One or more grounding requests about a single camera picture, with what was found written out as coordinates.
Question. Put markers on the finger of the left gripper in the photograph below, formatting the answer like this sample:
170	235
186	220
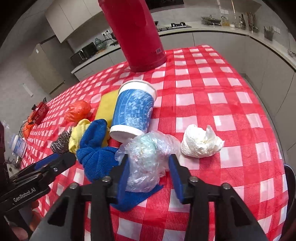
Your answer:
44	171

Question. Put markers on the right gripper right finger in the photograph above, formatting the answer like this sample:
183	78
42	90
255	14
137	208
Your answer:
233	219

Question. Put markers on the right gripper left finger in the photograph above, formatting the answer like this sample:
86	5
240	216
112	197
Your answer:
65	220

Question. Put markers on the steel wool scrubber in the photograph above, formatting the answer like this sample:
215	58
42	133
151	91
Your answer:
60	145

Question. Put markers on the yellow cloth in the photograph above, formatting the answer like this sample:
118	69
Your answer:
77	134

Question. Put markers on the blue microfiber cloth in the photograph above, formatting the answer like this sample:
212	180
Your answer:
98	161

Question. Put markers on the orange plastic bag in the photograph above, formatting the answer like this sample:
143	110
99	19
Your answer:
77	111

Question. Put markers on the yellow sponge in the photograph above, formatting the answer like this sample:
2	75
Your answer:
106	107

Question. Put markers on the white tissue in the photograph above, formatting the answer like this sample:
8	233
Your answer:
200	143

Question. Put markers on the clear plastic bag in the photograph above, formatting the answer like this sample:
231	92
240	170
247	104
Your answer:
148	156

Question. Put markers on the blue patterned paper cup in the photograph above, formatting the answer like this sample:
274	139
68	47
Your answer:
133	110

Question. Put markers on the black trash bin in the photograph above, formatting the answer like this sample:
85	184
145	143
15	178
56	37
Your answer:
290	219

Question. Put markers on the kitchen counter with cabinets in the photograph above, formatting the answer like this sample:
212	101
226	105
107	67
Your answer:
265	64

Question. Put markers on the white blue jar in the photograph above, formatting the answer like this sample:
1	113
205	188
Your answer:
18	145

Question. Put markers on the beige refrigerator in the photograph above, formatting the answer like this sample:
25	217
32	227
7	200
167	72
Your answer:
51	66

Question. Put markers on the black microwave oven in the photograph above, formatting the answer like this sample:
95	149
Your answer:
84	54

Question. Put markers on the green ceramic vase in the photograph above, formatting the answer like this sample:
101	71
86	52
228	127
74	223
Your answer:
99	44

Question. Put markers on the red thermos flask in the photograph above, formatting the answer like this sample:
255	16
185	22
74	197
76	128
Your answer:
136	32

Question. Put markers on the gas stove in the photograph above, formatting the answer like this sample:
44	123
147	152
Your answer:
180	25

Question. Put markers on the black range hood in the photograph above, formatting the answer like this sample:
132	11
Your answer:
154	4

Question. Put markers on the utensil holder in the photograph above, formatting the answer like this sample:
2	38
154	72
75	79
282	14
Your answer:
268	33

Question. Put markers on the dish rack with pan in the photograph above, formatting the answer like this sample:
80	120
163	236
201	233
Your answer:
209	20

